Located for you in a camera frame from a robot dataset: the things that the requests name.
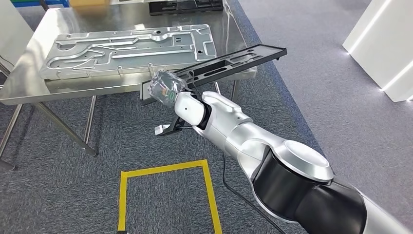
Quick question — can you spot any grey moulded fixture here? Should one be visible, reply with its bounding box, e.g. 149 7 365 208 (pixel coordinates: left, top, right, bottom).
38 24 217 81

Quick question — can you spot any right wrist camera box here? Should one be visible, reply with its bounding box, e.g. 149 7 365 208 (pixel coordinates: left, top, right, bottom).
154 116 186 137

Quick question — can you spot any white cabinet panel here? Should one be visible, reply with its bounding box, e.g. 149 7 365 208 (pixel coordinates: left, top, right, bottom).
0 0 35 73

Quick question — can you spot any black plastic part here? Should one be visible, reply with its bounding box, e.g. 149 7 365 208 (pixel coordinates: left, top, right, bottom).
140 44 288 107
148 0 224 16

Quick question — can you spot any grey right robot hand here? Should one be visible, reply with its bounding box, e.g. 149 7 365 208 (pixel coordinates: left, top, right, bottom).
148 70 188 108

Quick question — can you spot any thin black cable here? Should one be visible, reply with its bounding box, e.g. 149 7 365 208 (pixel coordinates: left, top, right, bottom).
0 55 15 68

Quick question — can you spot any blue metal frame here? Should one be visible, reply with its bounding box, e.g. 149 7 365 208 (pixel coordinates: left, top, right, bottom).
11 0 70 8

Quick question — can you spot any white display plinth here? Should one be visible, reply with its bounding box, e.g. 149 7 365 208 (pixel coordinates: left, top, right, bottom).
342 0 413 103

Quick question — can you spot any black camera cable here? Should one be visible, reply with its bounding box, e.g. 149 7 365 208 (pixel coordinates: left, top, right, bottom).
222 154 287 234

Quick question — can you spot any cardboard box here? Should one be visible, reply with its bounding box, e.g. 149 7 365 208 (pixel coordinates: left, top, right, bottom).
68 0 111 7

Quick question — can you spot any stainless steel workbench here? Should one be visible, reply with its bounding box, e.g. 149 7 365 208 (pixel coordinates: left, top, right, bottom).
0 0 259 172

